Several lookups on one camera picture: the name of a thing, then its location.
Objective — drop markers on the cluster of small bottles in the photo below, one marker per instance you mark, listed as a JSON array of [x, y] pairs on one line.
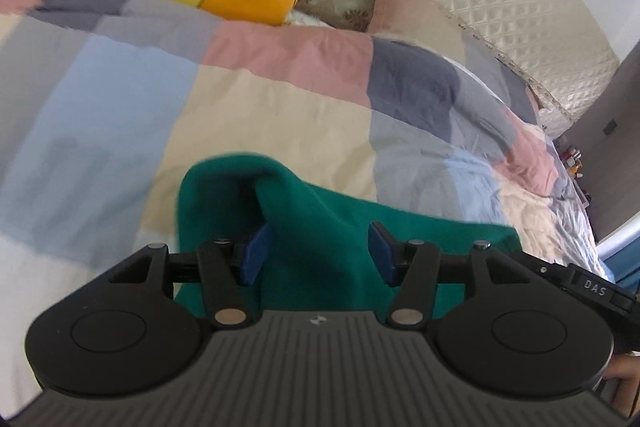
[[574, 163]]

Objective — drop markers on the grey cabinet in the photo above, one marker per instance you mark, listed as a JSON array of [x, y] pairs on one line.
[[610, 177]]

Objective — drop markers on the green garment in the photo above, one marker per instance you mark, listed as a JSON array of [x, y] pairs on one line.
[[320, 227]]

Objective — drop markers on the dark wall socket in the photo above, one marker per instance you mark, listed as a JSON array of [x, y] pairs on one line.
[[609, 127]]

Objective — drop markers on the person's right hand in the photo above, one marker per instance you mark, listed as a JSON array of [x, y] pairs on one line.
[[625, 372]]

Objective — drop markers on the pastel patchwork duvet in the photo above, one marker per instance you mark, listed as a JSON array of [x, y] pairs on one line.
[[280, 107]]

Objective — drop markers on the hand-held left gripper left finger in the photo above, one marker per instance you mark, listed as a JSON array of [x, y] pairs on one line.
[[255, 252]]

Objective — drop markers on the pink beige pillow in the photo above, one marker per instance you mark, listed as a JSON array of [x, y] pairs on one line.
[[415, 12]]

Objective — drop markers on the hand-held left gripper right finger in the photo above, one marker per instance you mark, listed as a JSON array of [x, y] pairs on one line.
[[380, 252]]

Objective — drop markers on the light blue cloth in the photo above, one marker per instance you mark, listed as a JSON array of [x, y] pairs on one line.
[[622, 257]]

